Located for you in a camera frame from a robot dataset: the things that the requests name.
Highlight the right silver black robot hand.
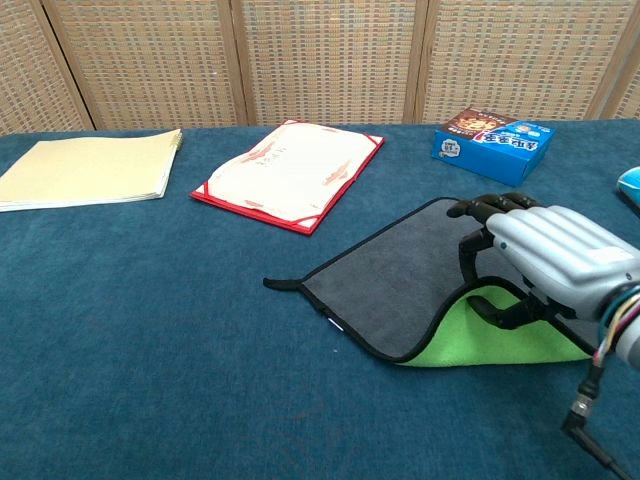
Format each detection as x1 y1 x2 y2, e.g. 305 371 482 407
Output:
446 192 640 331

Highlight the grey and green cloth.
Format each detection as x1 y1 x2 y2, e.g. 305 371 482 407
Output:
263 196 601 369

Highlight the light blue rolled tube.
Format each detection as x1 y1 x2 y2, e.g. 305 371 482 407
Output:
615 167 640 217

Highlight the blue brown snack box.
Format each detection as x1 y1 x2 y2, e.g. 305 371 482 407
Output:
431 106 558 188

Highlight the red certificate folder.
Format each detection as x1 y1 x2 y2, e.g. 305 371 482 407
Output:
188 119 386 237

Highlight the woven wicker folding screen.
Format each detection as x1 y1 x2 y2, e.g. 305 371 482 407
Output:
0 0 640 136

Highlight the blue felt table cover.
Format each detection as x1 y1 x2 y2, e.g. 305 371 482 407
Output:
0 118 640 480

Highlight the beige spiral notebook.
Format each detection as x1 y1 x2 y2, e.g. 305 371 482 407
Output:
0 127 183 213

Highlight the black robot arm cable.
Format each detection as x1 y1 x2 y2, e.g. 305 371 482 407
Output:
559 344 635 480

